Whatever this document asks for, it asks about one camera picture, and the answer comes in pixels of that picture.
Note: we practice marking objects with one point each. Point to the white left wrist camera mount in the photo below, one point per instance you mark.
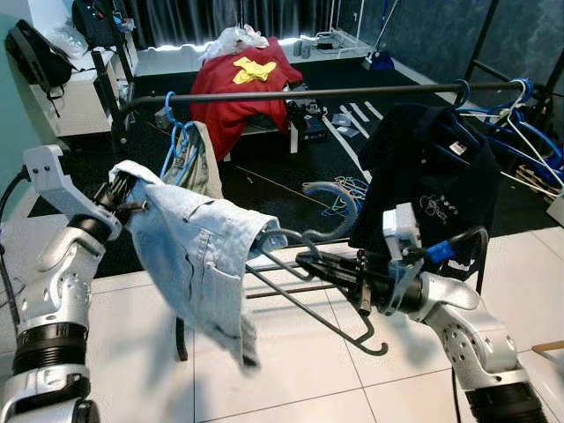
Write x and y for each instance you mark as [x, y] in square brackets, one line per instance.
[53, 172]

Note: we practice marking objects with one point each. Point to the light blue denim shorts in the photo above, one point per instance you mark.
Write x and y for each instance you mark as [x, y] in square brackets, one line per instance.
[194, 247]

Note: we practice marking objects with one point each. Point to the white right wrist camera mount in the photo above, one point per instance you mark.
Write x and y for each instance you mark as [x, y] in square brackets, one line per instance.
[401, 225]

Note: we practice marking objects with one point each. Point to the white cabinet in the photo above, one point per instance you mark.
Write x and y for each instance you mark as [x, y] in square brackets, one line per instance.
[84, 106]

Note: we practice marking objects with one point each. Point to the black curtain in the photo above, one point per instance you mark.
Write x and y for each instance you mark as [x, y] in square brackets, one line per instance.
[264, 18]

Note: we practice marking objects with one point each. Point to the white plastic hanger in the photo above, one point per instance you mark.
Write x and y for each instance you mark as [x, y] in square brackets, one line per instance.
[520, 106]

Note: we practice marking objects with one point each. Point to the grey shorts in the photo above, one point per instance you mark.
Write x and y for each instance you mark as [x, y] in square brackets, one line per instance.
[211, 167]

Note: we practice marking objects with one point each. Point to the blue broom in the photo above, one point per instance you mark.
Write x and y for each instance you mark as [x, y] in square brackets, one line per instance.
[379, 62]

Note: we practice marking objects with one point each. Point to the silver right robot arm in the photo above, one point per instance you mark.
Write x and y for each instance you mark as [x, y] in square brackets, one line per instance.
[476, 335]

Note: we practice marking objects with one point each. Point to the black backpack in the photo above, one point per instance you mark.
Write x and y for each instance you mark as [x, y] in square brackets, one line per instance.
[40, 57]

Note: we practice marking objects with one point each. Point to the black metal clothes rack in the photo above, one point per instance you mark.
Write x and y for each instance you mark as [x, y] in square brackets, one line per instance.
[352, 91]

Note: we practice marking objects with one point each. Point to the blue plastic hanger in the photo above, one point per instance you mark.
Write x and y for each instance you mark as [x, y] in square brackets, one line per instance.
[546, 145]
[166, 107]
[468, 90]

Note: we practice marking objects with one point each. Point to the white plastic bag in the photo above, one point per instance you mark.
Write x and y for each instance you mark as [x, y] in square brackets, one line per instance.
[233, 40]

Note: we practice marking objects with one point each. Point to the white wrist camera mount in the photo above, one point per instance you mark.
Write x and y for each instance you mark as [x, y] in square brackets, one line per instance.
[401, 225]
[53, 172]

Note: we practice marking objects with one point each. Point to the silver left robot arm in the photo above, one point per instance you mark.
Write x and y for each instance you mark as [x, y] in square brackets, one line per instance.
[62, 282]

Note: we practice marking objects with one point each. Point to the red cloth with yellow star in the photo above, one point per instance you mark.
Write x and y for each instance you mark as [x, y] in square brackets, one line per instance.
[229, 106]

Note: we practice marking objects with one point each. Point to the black polo shirt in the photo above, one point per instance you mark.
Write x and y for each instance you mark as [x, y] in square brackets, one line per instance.
[405, 159]

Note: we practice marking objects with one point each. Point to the black bag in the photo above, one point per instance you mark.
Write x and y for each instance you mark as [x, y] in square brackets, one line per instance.
[97, 25]

